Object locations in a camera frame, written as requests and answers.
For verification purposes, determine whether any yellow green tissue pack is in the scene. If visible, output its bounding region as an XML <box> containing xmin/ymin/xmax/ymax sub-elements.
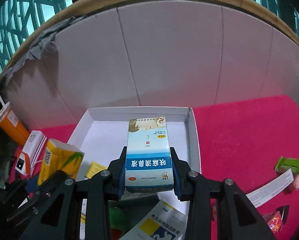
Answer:
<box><xmin>37</xmin><ymin>139</ymin><xmax>85</xmax><ymax>186</ymax></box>

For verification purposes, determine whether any red cigarette box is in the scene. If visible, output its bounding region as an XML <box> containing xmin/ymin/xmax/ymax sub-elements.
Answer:
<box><xmin>262</xmin><ymin>205</ymin><xmax>290</xmax><ymax>233</ymax></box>

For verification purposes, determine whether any blue white nasal drop box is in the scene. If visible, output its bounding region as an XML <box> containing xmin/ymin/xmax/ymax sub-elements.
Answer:
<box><xmin>125</xmin><ymin>116</ymin><xmax>174</xmax><ymax>193</ymax></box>

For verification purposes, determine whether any navy white medicine box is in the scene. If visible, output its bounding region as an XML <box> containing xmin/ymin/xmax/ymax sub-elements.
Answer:
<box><xmin>120</xmin><ymin>200</ymin><xmax>187</xmax><ymax>240</ymax></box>

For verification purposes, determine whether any orange paper cup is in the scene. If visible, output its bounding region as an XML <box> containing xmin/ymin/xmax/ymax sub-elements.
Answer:
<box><xmin>0</xmin><ymin>102</ymin><xmax>30</xmax><ymax>146</ymax></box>

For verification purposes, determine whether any white cardboard tray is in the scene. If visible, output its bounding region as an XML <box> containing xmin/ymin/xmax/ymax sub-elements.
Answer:
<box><xmin>67</xmin><ymin>106</ymin><xmax>202</xmax><ymax>218</ymax></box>

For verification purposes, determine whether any white paper leaflet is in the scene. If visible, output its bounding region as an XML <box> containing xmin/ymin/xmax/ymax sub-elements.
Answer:
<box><xmin>246</xmin><ymin>169</ymin><xmax>294</xmax><ymax>208</ymax></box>

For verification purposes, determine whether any yellow white barcode box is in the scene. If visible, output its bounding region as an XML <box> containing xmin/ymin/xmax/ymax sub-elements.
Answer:
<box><xmin>85</xmin><ymin>161</ymin><xmax>107</xmax><ymax>179</ymax></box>

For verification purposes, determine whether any green snack packet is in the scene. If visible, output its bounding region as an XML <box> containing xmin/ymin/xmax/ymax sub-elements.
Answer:
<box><xmin>274</xmin><ymin>157</ymin><xmax>299</xmax><ymax>174</ymax></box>

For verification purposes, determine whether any white orange device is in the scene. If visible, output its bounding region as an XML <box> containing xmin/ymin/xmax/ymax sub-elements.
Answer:
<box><xmin>15</xmin><ymin>130</ymin><xmax>47</xmax><ymax>176</ymax></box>

